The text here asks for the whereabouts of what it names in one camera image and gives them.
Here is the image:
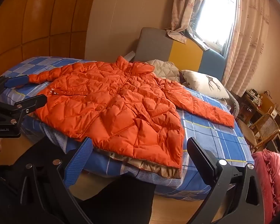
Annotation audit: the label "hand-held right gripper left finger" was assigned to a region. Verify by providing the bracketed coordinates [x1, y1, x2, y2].
[14, 136, 94, 224]

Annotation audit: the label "rattan chair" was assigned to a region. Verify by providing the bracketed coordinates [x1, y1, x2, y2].
[250, 113, 280, 150]

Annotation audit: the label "orange quilted jacket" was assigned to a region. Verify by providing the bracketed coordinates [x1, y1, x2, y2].
[28, 56, 236, 180]

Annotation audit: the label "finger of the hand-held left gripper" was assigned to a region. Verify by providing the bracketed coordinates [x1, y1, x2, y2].
[0, 75, 30, 94]
[0, 94, 48, 125]

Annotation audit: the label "pink ruffled cloth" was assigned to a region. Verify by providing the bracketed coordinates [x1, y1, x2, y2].
[252, 148, 280, 224]

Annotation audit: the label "blue plaid bedsheet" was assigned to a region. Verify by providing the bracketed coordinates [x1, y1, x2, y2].
[0, 56, 255, 202]

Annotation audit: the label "wooden desk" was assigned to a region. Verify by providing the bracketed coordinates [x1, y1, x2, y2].
[238, 89, 280, 131]

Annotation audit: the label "beige quilted blanket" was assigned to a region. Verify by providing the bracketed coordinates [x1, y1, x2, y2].
[146, 59, 181, 83]

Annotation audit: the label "short patterned curtain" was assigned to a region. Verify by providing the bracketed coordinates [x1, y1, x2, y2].
[170, 0, 210, 43]

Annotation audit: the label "window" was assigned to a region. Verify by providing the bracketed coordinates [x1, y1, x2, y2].
[196, 0, 238, 52]

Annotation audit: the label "orange wooden wardrobe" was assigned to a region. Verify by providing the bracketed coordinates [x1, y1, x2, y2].
[0, 0, 101, 75]

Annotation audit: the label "grey yellow blue headboard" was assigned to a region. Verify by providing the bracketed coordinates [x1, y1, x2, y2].
[134, 27, 225, 82]

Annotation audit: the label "person's black trousers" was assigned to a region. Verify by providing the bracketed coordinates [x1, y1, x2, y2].
[0, 135, 154, 224]

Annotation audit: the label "long patterned curtain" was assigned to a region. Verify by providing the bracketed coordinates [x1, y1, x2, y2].
[222, 0, 270, 96]

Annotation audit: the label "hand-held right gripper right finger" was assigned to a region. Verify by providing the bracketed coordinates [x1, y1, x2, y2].
[187, 138, 265, 224]

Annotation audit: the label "deer print pillow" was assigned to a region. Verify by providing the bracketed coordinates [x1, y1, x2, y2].
[181, 69, 230, 99]

